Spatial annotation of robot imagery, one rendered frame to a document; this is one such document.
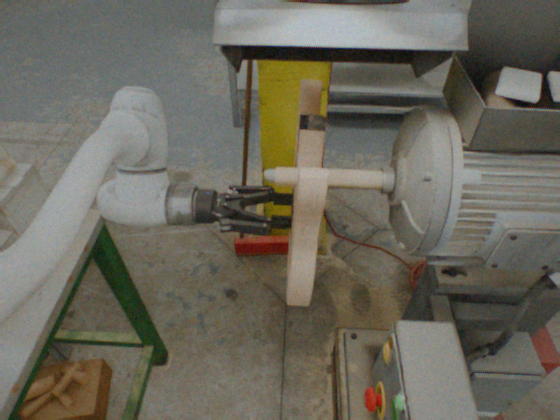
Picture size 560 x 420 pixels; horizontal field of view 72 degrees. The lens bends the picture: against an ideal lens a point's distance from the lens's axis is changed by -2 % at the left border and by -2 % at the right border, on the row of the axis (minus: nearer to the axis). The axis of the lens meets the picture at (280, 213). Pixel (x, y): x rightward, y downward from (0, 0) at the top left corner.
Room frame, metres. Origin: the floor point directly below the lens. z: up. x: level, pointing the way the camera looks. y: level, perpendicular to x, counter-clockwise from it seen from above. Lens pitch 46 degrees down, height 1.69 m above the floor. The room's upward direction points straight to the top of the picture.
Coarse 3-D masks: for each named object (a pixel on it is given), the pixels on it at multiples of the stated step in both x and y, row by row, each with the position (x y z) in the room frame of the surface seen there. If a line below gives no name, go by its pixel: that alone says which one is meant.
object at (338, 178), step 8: (280, 168) 0.51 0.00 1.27; (288, 168) 0.51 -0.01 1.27; (296, 168) 0.51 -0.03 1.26; (328, 168) 0.52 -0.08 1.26; (280, 176) 0.50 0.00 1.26; (288, 176) 0.50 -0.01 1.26; (296, 176) 0.50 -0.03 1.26; (336, 176) 0.50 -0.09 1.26; (344, 176) 0.50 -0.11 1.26; (352, 176) 0.50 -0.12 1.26; (360, 176) 0.50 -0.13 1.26; (368, 176) 0.49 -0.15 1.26; (376, 176) 0.49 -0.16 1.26; (280, 184) 0.50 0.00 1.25; (288, 184) 0.49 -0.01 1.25; (296, 184) 0.49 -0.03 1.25; (328, 184) 0.49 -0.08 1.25; (336, 184) 0.49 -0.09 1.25; (344, 184) 0.49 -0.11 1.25; (352, 184) 0.49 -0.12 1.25; (360, 184) 0.49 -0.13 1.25; (368, 184) 0.49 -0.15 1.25; (376, 184) 0.49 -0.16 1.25
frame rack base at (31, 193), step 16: (16, 176) 0.68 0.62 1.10; (32, 176) 0.71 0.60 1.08; (0, 192) 0.63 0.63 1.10; (16, 192) 0.65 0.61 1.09; (32, 192) 0.68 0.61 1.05; (48, 192) 0.73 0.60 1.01; (0, 208) 0.59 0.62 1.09; (16, 208) 0.62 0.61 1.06; (32, 208) 0.66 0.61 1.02; (0, 224) 0.59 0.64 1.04; (16, 224) 0.60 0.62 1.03
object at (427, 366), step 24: (408, 336) 0.28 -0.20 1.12; (432, 336) 0.28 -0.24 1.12; (456, 336) 0.28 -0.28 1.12; (384, 360) 0.28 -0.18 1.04; (408, 360) 0.24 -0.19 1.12; (432, 360) 0.24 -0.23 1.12; (456, 360) 0.24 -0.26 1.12; (384, 384) 0.24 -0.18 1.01; (408, 384) 0.21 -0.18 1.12; (432, 384) 0.20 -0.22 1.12; (456, 384) 0.20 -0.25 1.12; (384, 408) 0.21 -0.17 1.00; (408, 408) 0.17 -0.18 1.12; (432, 408) 0.17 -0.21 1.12; (456, 408) 0.17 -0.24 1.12
